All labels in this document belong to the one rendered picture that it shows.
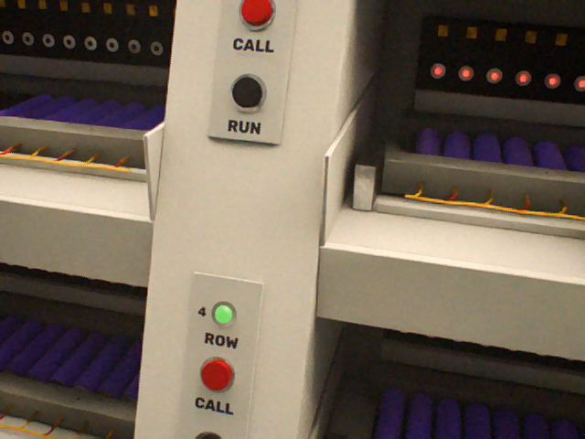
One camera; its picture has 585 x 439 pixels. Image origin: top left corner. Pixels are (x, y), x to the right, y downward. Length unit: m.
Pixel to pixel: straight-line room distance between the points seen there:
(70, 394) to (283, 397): 0.19
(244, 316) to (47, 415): 0.21
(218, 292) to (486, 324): 0.14
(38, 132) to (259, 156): 0.18
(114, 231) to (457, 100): 0.27
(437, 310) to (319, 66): 0.14
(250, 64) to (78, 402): 0.27
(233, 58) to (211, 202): 0.08
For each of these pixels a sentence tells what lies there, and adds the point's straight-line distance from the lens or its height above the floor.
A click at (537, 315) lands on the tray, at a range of 0.34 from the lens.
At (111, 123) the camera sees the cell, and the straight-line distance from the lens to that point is 0.47.
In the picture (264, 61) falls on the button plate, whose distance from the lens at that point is 0.34.
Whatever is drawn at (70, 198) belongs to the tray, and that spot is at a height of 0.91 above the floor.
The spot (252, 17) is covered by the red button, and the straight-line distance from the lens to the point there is 0.34.
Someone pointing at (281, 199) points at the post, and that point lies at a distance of 0.33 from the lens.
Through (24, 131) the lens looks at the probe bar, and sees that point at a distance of 0.46.
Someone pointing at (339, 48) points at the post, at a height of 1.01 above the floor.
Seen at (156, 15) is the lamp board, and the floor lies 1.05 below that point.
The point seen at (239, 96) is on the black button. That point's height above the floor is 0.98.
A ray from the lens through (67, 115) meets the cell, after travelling 0.50.
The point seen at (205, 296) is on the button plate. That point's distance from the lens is 0.35.
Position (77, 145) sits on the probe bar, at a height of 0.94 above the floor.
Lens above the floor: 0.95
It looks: 5 degrees down
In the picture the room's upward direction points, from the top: 7 degrees clockwise
